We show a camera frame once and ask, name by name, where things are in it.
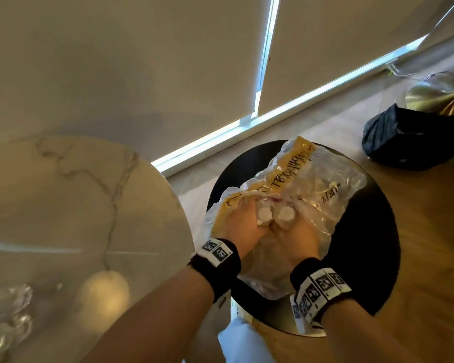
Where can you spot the person's left hand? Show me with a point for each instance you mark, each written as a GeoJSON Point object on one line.
{"type": "Point", "coordinates": [242, 228]}

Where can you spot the person's right hand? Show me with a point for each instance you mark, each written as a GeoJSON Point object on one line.
{"type": "Point", "coordinates": [299, 243]}

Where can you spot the clear yellow plastic bag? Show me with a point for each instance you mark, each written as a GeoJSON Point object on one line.
{"type": "Point", "coordinates": [333, 185]}

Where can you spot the person's right forearm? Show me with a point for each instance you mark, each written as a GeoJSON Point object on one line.
{"type": "Point", "coordinates": [363, 336]}

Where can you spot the person's left forearm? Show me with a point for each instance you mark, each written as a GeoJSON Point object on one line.
{"type": "Point", "coordinates": [155, 321]}

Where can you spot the black bag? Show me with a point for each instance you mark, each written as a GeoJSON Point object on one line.
{"type": "Point", "coordinates": [408, 139]}

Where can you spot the black right wristband with markers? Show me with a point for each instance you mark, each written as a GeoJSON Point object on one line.
{"type": "Point", "coordinates": [318, 287]}

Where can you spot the black wristband with markers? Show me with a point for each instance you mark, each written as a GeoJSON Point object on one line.
{"type": "Point", "coordinates": [318, 287]}
{"type": "Point", "coordinates": [215, 272]}

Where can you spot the black left wristband with markers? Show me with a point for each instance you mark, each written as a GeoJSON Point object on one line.
{"type": "Point", "coordinates": [215, 272]}

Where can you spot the black round stool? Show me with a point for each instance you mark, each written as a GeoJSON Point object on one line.
{"type": "Point", "coordinates": [367, 241]}

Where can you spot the light blue jeans leg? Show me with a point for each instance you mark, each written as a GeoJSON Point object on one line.
{"type": "Point", "coordinates": [242, 344]}

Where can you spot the beige roller blind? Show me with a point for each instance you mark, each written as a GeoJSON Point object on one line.
{"type": "Point", "coordinates": [452, 33]}
{"type": "Point", "coordinates": [344, 41]}
{"type": "Point", "coordinates": [117, 64]}

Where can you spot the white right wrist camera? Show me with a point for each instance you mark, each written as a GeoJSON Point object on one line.
{"type": "Point", "coordinates": [300, 321]}

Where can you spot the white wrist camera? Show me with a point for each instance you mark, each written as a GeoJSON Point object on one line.
{"type": "Point", "coordinates": [221, 304]}
{"type": "Point", "coordinates": [300, 321]}

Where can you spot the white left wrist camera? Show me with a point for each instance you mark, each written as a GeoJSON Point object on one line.
{"type": "Point", "coordinates": [221, 304]}

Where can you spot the white window frame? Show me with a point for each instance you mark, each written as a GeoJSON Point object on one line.
{"type": "Point", "coordinates": [196, 154]}

